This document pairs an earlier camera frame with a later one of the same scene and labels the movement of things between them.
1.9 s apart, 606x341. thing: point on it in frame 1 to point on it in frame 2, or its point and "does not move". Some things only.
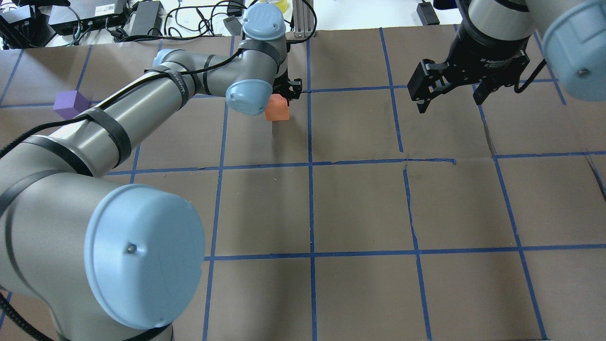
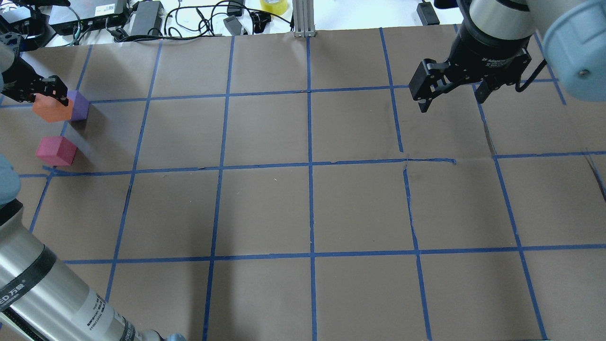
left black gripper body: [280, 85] to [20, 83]
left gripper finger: [295, 87] to [52, 86]
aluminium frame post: [303, 18] does not move
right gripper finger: [486, 86] does not move
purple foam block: [70, 104] does not move
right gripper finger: [430, 79] does not move
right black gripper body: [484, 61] does not move
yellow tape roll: [282, 5] does not move
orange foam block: [277, 108] to [50, 110]
